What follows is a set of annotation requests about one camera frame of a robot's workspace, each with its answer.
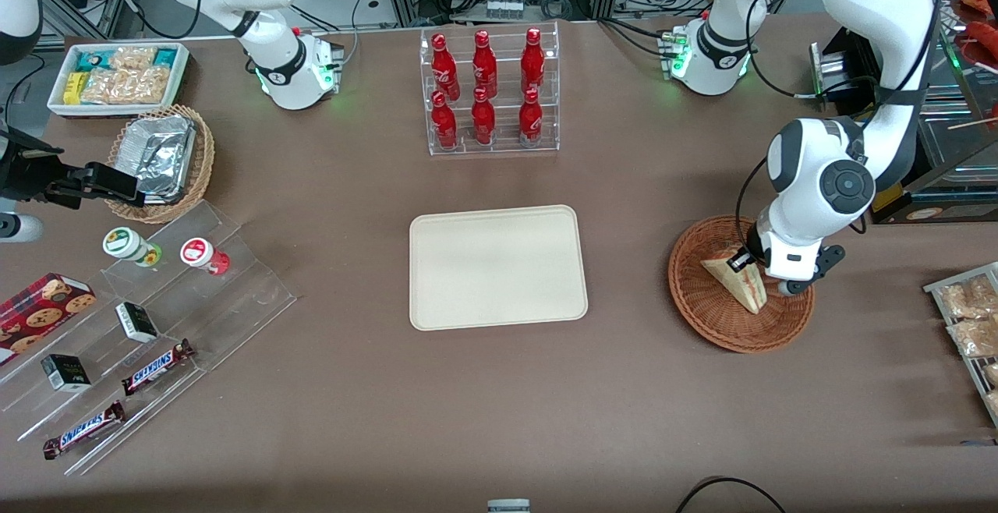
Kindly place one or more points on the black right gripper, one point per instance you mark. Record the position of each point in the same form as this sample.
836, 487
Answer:
30, 173

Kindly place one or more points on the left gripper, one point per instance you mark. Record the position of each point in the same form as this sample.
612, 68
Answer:
750, 251

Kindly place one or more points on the triangle sandwich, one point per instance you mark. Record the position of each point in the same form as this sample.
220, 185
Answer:
741, 288

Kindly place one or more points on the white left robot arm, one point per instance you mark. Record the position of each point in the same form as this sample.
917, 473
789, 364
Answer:
819, 178

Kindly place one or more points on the brown wicker basket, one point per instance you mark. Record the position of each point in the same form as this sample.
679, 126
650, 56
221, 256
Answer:
702, 310

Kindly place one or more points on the tan wicker basket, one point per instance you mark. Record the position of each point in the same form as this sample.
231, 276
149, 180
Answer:
199, 170

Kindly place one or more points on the beige plastic tray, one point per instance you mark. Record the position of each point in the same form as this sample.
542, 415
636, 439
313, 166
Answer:
497, 267

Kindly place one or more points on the green sunflower yogurt cup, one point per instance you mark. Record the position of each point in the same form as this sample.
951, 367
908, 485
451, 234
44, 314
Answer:
125, 244

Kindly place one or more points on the aluminium foil container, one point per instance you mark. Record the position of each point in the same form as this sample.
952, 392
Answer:
160, 154

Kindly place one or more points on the white plastic snack bin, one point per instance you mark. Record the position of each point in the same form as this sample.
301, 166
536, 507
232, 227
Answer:
58, 104

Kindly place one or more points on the yellow snack packet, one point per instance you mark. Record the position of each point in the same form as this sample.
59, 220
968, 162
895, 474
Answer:
73, 88

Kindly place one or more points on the clear puffed snack bag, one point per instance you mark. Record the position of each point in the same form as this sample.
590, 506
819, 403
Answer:
125, 86

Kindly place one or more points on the red strawberry yogurt cup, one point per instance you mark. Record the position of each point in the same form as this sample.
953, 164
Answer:
199, 253

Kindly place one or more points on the teal snack packet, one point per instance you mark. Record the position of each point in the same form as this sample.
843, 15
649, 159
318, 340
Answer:
93, 59

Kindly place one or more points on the red cookie box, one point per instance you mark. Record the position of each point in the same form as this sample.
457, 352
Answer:
39, 314

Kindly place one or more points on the small black box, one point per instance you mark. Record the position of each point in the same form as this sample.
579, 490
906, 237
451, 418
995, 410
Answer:
66, 373
137, 322

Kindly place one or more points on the clear acrylic step display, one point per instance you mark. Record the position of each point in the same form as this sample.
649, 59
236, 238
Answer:
234, 295

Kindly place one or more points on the Snickers chocolate bar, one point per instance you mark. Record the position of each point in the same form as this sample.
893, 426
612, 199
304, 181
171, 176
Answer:
156, 369
84, 429

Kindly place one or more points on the clear bag of crackers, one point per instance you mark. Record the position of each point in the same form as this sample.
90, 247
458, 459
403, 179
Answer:
974, 337
967, 298

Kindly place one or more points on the red cola bottle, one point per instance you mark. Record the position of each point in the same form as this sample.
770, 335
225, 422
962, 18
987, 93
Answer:
484, 65
530, 119
483, 119
444, 65
444, 123
532, 61

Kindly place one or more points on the clear acrylic bottle rack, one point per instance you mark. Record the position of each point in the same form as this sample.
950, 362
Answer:
507, 143

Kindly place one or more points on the small grey object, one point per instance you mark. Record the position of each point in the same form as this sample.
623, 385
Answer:
508, 507

